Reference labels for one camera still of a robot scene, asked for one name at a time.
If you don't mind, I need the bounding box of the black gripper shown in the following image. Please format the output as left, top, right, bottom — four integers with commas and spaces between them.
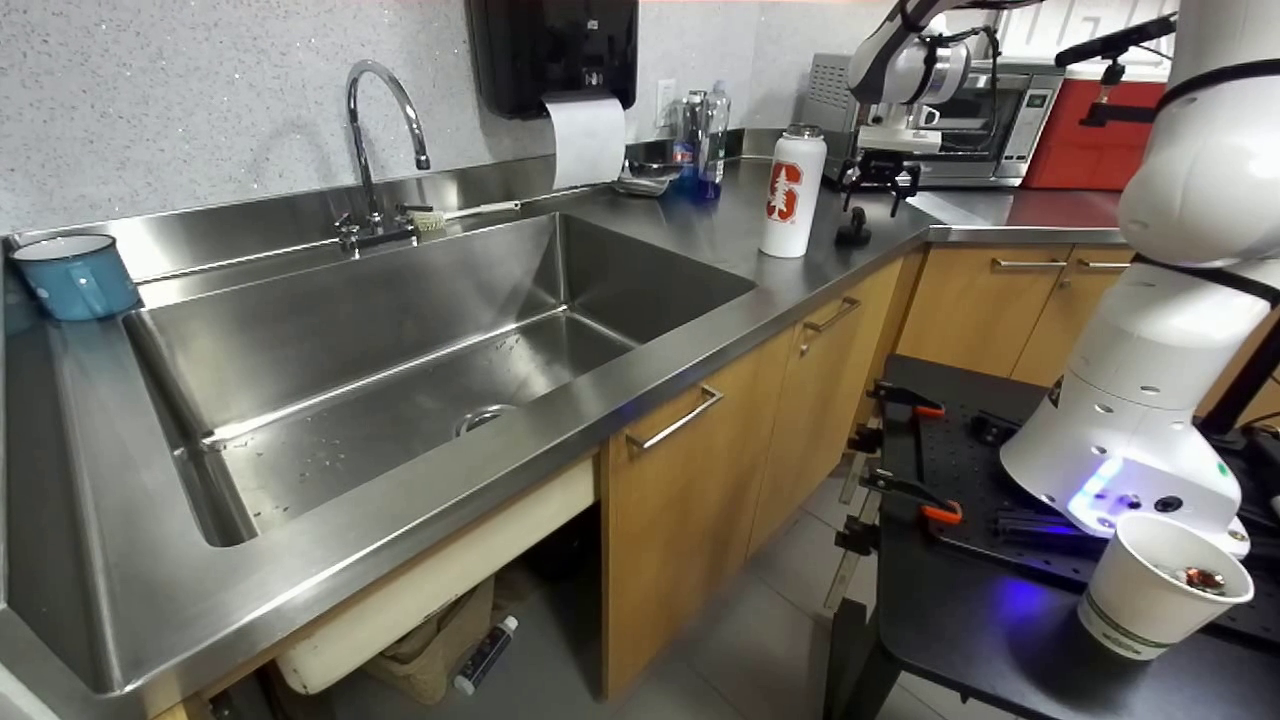
841, 147, 919, 216

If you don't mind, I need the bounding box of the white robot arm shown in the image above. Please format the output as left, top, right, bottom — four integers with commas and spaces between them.
998, 0, 1280, 557

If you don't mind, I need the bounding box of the white metal water bottle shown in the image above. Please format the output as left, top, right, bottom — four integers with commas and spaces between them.
759, 132, 829, 257

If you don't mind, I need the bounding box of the blue bottle on counter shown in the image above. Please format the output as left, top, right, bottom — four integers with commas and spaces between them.
669, 83, 733, 205

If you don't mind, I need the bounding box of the stainless toaster oven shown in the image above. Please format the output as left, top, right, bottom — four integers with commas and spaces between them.
855, 58, 1065, 188

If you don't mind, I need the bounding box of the red box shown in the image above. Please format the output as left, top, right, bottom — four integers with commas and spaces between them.
1022, 78, 1165, 190

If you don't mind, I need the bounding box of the right black orange clamp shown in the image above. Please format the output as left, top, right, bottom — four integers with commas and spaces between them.
847, 378, 948, 451

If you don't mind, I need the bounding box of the black orange clamp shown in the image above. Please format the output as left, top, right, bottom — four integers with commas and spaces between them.
847, 378, 948, 451
837, 468, 964, 557

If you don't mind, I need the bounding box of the silver metal bowl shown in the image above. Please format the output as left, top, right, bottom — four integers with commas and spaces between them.
614, 141, 681, 200

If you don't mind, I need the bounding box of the white paper towel sheet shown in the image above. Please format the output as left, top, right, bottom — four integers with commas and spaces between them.
548, 99, 624, 188

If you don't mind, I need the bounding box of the left black orange clamp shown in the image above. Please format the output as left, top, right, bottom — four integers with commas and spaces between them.
837, 468, 964, 557

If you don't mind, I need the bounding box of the black paper towel dispenser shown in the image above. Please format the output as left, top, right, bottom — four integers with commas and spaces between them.
463, 0, 640, 120

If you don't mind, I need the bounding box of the black perforated robot table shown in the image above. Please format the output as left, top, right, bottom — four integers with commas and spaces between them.
823, 354, 1280, 720

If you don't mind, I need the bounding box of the white paper cup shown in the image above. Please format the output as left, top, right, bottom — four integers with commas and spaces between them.
1076, 513, 1255, 658

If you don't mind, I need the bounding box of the chrome sink faucet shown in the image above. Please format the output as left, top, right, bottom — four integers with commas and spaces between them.
330, 56, 463, 260

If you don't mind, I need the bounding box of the stainless steel sink basin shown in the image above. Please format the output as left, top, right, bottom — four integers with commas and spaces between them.
129, 212, 752, 545

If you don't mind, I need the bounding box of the wooden cabinet drawer handle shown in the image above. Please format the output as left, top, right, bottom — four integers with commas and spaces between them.
624, 384, 724, 455

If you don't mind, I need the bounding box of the black camera on stand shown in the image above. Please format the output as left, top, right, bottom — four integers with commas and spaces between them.
1051, 12, 1175, 128

